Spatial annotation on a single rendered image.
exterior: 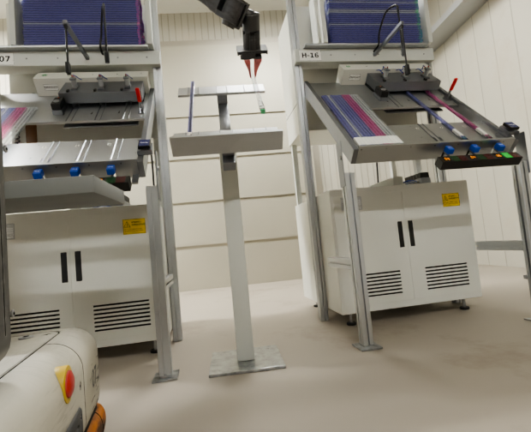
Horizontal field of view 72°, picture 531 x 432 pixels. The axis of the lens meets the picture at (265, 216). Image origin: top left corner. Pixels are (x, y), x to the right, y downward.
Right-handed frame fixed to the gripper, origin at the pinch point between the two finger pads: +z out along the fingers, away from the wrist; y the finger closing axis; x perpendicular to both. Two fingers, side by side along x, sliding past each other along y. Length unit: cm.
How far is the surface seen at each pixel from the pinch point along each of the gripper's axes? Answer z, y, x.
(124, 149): 20, 48, 9
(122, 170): 21, 47, 21
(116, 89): 16, 57, -36
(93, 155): 19, 58, 13
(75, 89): 15, 74, -35
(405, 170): 187, -185, -187
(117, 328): 82, 62, 42
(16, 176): 19, 80, 22
